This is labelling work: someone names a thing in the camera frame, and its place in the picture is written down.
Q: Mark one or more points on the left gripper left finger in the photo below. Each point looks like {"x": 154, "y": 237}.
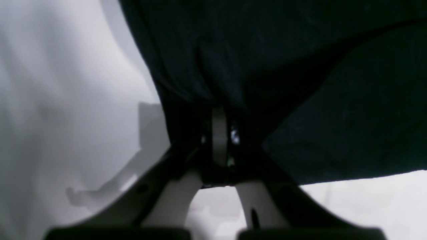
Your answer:
{"x": 156, "y": 206}

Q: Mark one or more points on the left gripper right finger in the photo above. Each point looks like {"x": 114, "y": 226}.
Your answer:
{"x": 275, "y": 207}

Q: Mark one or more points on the black T-shirt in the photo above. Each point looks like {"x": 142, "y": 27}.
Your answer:
{"x": 331, "y": 89}

